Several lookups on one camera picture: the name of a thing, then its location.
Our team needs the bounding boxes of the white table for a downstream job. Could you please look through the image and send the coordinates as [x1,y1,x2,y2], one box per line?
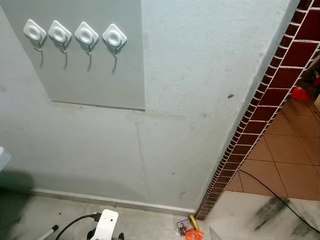
[0,146,12,173]

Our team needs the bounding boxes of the grey wall panel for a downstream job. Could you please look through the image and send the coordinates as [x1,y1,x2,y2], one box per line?
[0,0,146,111]

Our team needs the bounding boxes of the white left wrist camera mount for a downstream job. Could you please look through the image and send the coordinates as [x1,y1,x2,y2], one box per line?
[94,209,120,240]

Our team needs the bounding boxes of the white metal table leg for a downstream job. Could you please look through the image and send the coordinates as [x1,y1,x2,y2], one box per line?
[37,224,59,240]

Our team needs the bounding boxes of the yellow plastic item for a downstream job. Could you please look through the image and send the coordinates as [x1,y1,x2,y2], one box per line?
[188,214,200,232]

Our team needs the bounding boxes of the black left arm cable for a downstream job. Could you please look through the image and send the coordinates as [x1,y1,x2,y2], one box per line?
[55,213,101,240]

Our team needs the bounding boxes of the thin black floor cable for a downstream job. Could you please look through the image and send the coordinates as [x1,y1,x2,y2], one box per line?
[238,169,320,234]

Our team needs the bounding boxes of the pale skirting board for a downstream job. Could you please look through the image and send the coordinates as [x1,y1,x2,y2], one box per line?
[0,186,196,217]

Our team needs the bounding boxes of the red plastic object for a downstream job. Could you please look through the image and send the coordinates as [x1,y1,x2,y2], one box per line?
[291,86,310,101]

